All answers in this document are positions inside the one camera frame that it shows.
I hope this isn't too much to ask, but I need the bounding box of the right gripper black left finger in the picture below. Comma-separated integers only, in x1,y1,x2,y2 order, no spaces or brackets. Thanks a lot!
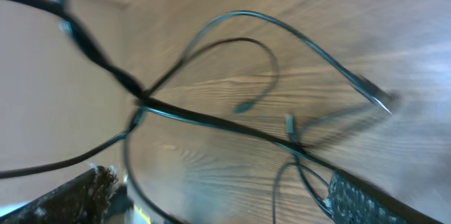
1,166,117,224

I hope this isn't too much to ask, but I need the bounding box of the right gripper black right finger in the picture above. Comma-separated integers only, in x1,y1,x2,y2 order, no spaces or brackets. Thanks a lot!
328,170,440,224

